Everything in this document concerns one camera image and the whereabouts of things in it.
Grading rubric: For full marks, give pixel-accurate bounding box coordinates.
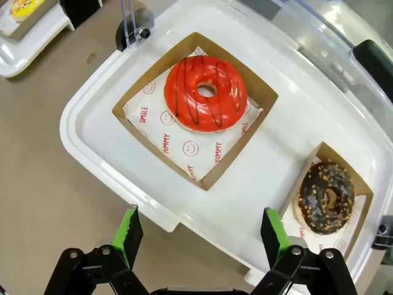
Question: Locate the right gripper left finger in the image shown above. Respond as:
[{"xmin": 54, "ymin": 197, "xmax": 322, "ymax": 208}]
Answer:
[{"xmin": 42, "ymin": 206, "xmax": 148, "ymax": 295}]

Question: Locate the yellow sprinkled donut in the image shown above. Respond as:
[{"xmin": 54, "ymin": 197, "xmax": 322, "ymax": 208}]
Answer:
[{"xmin": 9, "ymin": 0, "xmax": 39, "ymax": 20}]

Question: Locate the red glazed donut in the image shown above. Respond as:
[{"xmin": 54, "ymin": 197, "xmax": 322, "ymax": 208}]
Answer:
[
  {"xmin": 111, "ymin": 31, "xmax": 279, "ymax": 192},
  {"xmin": 163, "ymin": 55, "xmax": 248, "ymax": 133}
]

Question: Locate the white display case tray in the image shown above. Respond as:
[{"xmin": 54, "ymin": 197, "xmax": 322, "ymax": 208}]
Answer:
[
  {"xmin": 60, "ymin": 0, "xmax": 393, "ymax": 288},
  {"xmin": 0, "ymin": 4, "xmax": 76, "ymax": 78}
]

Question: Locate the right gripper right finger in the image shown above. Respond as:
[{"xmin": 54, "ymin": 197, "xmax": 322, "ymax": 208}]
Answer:
[{"xmin": 250, "ymin": 207, "xmax": 359, "ymax": 295}]

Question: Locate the yellow glazed donut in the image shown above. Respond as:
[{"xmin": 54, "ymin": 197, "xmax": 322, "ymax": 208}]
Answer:
[{"xmin": 0, "ymin": 0, "xmax": 59, "ymax": 42}]

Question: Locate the chocolate nut donut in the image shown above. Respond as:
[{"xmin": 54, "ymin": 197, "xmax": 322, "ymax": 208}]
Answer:
[{"xmin": 293, "ymin": 161, "xmax": 356, "ymax": 237}]

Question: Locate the black lid hinge knob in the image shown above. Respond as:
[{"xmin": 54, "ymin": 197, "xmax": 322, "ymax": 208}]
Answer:
[
  {"xmin": 115, "ymin": 7, "xmax": 154, "ymax": 52},
  {"xmin": 370, "ymin": 214, "xmax": 393, "ymax": 250}
]

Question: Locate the clear display case lid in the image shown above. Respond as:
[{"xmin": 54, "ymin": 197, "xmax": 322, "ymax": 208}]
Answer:
[{"xmin": 121, "ymin": 0, "xmax": 393, "ymax": 130}]

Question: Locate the white printed paper liner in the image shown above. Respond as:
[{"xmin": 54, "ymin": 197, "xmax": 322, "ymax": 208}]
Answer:
[
  {"xmin": 282, "ymin": 156, "xmax": 368, "ymax": 253},
  {"xmin": 0, "ymin": 6, "xmax": 19, "ymax": 34},
  {"xmin": 122, "ymin": 45, "xmax": 265, "ymax": 182}
]

